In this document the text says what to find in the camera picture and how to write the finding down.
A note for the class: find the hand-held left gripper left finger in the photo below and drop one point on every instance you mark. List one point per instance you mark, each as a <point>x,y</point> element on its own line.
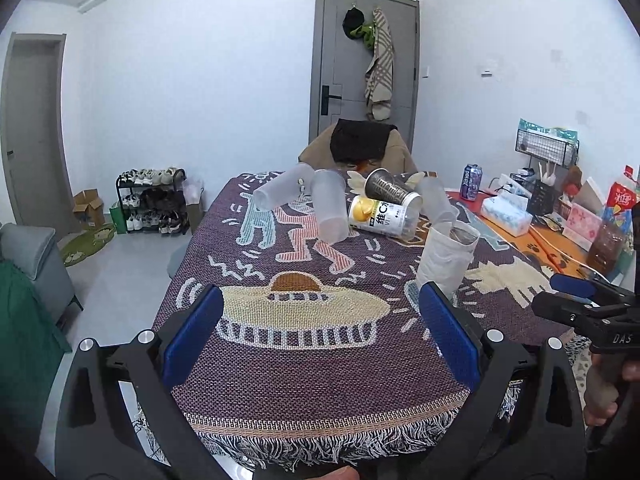
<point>192,337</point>

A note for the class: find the tissue pack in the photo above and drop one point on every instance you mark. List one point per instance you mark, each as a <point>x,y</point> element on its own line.
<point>505,215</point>

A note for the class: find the green plush item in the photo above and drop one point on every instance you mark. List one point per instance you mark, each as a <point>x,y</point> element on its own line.
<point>367,35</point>

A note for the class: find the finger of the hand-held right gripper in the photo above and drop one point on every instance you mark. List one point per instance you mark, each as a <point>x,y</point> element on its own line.
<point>574,286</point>
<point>560,307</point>

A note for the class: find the white paper cup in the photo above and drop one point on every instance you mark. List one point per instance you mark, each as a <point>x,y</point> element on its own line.
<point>445,260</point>

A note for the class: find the black desk organizer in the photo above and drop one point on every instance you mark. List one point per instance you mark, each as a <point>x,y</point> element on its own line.
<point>542,197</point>

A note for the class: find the printed blanket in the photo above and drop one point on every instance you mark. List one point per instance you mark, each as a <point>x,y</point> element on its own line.
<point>300,360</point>

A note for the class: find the clear plastic cup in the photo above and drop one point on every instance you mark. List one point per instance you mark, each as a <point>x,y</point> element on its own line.
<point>331,205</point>
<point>280,190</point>
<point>436,200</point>

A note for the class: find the blue soda can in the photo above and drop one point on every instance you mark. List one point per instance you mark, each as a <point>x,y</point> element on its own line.
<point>470,182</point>

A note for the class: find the red label drink bottle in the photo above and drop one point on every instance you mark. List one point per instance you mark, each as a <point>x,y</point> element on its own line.
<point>615,220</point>

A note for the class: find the dark cap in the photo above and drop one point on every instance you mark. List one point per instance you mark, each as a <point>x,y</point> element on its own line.
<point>352,20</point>

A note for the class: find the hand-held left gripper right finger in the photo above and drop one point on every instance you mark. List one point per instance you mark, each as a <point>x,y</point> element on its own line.
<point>450,335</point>

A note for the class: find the chair with black garment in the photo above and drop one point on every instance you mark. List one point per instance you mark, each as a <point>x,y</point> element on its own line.
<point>315,152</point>

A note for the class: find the teal bag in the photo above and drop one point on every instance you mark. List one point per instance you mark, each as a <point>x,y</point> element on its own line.
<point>550,132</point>

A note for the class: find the grey sofa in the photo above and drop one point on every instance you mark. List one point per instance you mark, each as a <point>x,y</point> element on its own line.
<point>35,265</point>

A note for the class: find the plaid scarf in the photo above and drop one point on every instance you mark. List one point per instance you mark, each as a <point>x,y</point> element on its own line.
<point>380,75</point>

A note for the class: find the cardboard box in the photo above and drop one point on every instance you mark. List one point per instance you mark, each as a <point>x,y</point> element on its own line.
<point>89,207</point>

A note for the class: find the black shoe rack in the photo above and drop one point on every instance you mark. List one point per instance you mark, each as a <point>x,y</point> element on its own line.
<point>150,200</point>

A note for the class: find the orange paw print mat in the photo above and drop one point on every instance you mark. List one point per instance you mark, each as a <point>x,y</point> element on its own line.
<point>545,247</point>

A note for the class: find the dark patterned cup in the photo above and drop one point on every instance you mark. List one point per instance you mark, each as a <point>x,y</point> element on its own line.
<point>384,185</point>

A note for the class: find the clear plastic bag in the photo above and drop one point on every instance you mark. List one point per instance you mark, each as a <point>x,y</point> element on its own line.
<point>193,190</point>

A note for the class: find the yellow label plastic cup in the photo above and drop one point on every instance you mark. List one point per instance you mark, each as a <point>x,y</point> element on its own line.
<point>382,216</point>

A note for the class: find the green bag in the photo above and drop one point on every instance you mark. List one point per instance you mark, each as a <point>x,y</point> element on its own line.
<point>118,220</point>

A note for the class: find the person's right hand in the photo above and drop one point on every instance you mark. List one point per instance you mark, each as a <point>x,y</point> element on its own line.
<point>600,412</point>

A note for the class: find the black garment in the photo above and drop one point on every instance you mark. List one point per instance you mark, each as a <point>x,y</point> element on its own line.
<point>357,140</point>

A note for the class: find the green cloth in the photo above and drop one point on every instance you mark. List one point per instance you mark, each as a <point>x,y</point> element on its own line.
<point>25,350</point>

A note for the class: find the green rug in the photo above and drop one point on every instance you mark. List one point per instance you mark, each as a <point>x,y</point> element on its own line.
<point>87,245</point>

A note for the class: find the grey side door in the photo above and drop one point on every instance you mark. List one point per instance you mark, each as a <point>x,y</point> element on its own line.
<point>30,135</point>

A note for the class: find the pink box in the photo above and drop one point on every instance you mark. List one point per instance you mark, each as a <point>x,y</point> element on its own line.
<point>582,225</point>

